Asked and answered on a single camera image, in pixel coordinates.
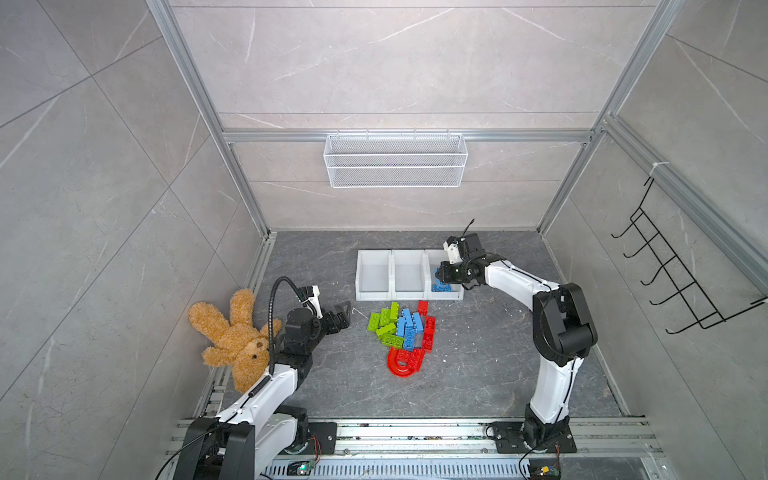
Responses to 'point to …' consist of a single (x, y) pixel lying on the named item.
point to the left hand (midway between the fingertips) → (337, 299)
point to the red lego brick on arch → (415, 359)
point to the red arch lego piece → (394, 367)
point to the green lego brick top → (395, 312)
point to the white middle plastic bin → (409, 277)
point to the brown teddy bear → (240, 346)
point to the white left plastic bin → (374, 275)
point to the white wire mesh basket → (395, 161)
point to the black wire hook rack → (706, 312)
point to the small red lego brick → (423, 307)
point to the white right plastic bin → (432, 258)
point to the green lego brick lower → (392, 340)
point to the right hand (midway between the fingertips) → (438, 271)
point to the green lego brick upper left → (373, 325)
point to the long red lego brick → (429, 333)
